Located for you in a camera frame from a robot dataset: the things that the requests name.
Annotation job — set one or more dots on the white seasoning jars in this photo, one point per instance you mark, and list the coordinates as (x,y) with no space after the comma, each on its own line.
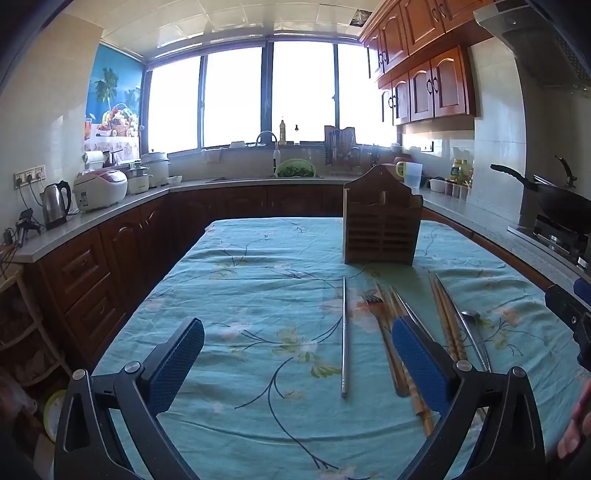
(458,190)

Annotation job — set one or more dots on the metal chopstick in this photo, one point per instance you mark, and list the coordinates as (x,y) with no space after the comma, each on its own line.
(455,307)
(413,314)
(344,337)

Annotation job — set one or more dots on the white cloth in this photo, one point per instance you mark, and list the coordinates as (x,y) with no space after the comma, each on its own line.
(213,154)

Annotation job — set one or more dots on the large white rice cooker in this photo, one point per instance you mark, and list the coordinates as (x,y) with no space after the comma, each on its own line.
(156,167)

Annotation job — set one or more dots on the yellow cooking oil bottles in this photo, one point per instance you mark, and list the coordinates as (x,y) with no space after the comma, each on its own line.
(461,171)

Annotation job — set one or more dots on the teal floral tablecloth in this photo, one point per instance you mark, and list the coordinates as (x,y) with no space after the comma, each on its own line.
(258,295)

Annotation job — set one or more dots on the wall power outlets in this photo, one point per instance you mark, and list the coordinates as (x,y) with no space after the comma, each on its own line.
(30,175)

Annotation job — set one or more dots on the green colander with greens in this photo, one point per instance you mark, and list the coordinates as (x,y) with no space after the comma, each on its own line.
(295,168)

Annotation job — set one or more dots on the metal spoon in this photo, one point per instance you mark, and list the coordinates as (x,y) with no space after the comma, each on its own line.
(471,315)

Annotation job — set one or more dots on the person's right hand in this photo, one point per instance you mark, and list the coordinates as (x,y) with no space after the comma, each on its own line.
(577,429)

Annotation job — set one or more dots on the dish rack with utensils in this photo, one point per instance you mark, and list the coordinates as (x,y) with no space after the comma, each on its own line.
(339,143)

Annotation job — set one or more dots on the chrome sink faucet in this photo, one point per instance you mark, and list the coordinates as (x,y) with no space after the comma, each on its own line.
(275,152)

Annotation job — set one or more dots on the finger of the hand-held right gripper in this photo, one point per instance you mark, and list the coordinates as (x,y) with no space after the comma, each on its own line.
(570,314)

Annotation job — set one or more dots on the range hood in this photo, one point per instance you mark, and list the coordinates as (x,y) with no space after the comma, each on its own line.
(531,37)

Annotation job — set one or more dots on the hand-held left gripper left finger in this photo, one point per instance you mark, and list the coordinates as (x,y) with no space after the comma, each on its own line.
(178,364)

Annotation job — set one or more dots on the wooden utensil holder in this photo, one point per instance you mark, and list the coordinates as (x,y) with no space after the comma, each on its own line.
(383,221)

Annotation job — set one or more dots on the gas stove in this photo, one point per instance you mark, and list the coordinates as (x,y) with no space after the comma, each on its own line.
(554,237)

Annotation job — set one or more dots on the kitchen window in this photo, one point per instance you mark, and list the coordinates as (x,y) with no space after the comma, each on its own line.
(231,97)

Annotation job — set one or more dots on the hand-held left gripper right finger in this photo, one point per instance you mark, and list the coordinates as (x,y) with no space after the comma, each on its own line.
(422,364)

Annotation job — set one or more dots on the ceiling vent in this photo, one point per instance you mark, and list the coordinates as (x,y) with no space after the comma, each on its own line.
(359,18)

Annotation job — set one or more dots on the white and red rice cooker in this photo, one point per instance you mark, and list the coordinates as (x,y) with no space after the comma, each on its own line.
(99,187)

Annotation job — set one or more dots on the steel electric kettle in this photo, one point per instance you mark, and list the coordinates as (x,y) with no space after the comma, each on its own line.
(55,203)

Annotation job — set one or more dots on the small white steamer pot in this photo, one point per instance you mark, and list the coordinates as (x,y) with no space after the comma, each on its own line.
(138,179)

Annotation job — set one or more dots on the yellow-green round basin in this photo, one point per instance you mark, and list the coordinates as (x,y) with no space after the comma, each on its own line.
(53,413)

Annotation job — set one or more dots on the tropical fruit wall poster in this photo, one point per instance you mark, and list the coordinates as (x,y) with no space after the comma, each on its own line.
(113,92)

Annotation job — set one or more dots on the wooden shelf rack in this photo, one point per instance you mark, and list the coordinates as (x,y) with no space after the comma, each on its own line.
(23,323)

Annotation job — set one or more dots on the wooden chopstick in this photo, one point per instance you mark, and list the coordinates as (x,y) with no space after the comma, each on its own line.
(449,318)
(422,415)
(441,314)
(390,341)

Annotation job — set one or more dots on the black wok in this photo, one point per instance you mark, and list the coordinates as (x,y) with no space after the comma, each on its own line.
(558,203)

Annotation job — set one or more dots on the wooden upper cabinets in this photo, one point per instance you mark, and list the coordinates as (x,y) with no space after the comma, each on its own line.
(425,55)

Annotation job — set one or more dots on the white bowl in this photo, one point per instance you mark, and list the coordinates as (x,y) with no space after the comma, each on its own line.
(436,184)

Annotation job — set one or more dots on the oil bottle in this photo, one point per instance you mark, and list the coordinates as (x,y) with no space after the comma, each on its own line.
(282,133)

